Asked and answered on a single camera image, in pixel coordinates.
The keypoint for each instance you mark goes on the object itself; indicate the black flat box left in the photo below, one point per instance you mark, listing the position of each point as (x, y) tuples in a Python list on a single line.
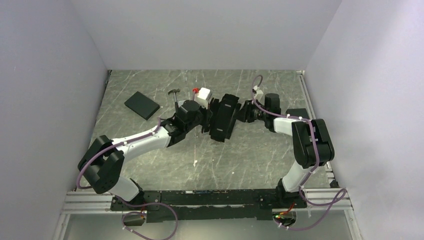
[(142, 105)]

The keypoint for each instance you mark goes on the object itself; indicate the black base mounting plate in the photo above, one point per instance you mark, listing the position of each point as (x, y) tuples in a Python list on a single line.
[(168, 205)]

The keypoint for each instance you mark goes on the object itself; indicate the aluminium frame rail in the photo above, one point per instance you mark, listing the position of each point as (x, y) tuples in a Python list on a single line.
[(88, 202)]

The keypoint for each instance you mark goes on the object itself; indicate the black switch box right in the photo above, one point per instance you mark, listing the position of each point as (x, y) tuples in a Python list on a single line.
[(298, 112)]

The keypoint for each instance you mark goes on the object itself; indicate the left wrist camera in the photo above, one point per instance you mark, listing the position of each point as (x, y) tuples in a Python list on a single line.
[(202, 96)]

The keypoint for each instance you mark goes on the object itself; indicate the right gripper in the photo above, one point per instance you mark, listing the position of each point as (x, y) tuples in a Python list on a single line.
[(241, 115)]

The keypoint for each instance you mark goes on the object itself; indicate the hammer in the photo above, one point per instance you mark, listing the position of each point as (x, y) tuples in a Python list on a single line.
[(174, 93)]

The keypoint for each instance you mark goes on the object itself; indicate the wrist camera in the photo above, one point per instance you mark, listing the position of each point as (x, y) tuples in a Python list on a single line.
[(202, 96), (257, 93)]

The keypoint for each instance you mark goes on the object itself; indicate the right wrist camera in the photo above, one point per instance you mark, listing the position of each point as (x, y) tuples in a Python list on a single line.
[(257, 93)]

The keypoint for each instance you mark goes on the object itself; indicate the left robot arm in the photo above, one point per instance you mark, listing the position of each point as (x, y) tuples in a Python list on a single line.
[(102, 164)]

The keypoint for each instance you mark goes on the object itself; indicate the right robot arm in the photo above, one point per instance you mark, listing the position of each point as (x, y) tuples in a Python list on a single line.
[(312, 144)]

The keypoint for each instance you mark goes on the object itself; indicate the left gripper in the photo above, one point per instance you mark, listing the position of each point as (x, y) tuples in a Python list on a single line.
[(208, 114)]

